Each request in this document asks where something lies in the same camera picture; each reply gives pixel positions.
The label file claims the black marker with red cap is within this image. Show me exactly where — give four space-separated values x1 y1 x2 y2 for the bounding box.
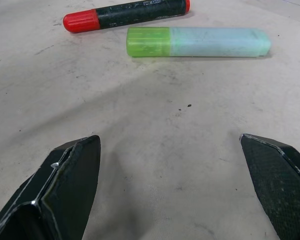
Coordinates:
62 0 191 34

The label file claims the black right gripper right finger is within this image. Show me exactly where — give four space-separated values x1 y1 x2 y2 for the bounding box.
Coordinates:
240 133 300 240

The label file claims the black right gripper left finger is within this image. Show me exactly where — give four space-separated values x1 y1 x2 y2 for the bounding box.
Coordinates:
0 135 101 240

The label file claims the green highlighter pen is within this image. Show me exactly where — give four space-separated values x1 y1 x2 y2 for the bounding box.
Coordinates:
126 26 272 59

